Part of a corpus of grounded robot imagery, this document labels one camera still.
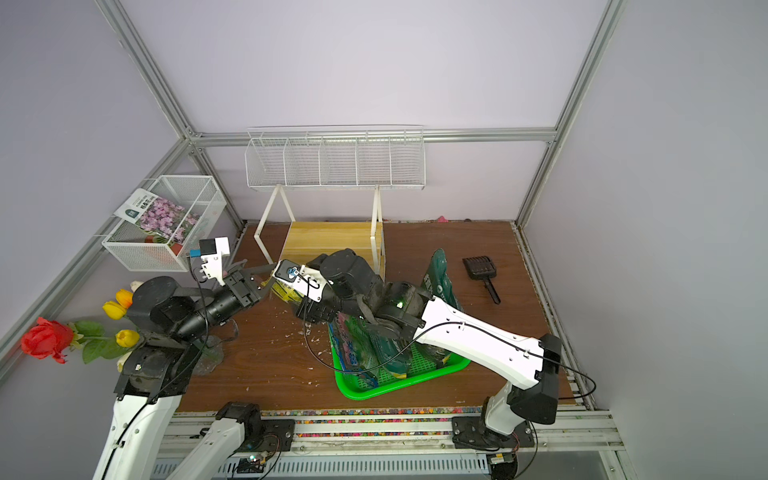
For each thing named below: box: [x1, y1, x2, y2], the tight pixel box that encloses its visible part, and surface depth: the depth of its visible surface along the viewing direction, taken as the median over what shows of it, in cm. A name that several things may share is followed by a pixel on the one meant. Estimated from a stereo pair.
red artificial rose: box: [21, 317, 74, 364], surface depth 51 cm
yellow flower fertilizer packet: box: [271, 280, 304, 304], surface depth 63 cm
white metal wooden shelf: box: [253, 184, 385, 280], surface depth 89 cm
